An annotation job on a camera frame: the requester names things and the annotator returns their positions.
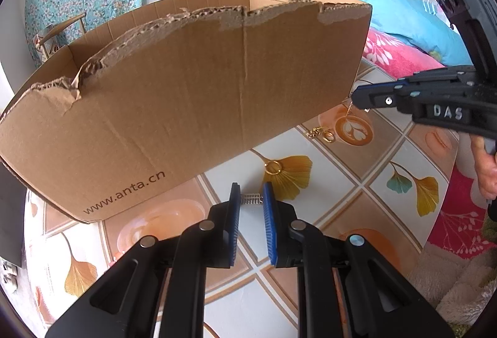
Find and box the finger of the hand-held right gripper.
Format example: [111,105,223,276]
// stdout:
[396,66,480,90]
[351,84,418,110]

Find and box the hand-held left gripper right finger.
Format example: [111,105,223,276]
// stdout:
[262,182,455,338]

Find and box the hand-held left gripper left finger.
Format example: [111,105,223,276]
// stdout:
[44,183,243,338]

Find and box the thin gold necklace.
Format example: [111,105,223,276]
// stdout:
[344,79,393,117]

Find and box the brown cardboard box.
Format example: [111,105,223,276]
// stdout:
[0,0,373,224]

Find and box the person's right hand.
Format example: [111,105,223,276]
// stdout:
[470,134,497,204]

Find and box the blue pillow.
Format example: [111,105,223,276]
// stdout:
[334,0,476,67]

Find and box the tile and leaf pattern tablecloth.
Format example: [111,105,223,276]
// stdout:
[23,55,461,338]

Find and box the white fluffy rug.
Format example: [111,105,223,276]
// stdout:
[408,255,497,325]

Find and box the wooden chair with black seat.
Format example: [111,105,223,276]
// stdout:
[35,12,88,59]

